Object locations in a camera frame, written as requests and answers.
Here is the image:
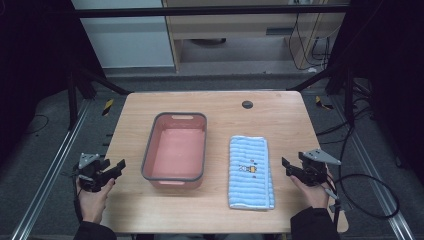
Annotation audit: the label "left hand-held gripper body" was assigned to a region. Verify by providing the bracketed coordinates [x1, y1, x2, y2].
[73, 152, 112, 194]

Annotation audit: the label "person's left hand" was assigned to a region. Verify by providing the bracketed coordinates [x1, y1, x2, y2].
[75, 177, 116, 225]

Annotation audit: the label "yellow black floor tape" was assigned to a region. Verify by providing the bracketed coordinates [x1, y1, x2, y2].
[101, 98, 115, 117]
[314, 95, 335, 111]

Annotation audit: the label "dark curtain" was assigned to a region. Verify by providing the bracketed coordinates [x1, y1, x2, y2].
[325, 0, 424, 188]
[0, 0, 107, 168]

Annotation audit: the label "person's right hand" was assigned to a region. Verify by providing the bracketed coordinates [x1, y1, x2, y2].
[288, 173, 333, 210]

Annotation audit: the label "thin black floor cable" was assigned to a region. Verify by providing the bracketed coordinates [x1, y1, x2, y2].
[23, 114, 50, 136]

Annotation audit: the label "white cabinet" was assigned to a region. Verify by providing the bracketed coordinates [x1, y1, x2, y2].
[71, 0, 176, 70]

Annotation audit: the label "black floor cables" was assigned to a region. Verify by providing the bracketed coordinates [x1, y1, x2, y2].
[315, 79, 378, 146]

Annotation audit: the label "aluminium floor rail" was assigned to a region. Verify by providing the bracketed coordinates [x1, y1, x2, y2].
[331, 95, 416, 240]
[9, 99, 92, 240]

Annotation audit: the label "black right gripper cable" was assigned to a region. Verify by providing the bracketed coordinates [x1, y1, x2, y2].
[328, 173, 401, 221]

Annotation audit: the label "hanging black cables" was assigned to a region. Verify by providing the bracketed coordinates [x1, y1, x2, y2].
[287, 12, 332, 73]

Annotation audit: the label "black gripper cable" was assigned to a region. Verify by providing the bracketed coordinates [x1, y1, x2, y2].
[328, 173, 401, 221]
[71, 173, 84, 224]

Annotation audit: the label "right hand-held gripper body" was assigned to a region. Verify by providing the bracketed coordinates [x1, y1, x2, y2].
[298, 148, 342, 187]

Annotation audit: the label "pink plastic basin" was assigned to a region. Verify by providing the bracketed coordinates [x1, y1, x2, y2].
[140, 111, 208, 191]

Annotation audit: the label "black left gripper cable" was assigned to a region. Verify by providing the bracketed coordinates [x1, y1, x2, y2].
[71, 173, 84, 224]

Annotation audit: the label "light wooden desk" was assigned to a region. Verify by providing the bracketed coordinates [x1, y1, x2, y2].
[161, 0, 352, 74]

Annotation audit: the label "blue striped towel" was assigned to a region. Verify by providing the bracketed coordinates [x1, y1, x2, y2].
[227, 134, 276, 212]

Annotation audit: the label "black metal stand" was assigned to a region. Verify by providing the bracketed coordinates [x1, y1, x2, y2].
[65, 61, 133, 132]
[287, 61, 357, 128]

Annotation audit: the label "black horizontal frame bar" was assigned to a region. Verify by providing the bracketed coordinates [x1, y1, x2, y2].
[73, 4, 348, 19]

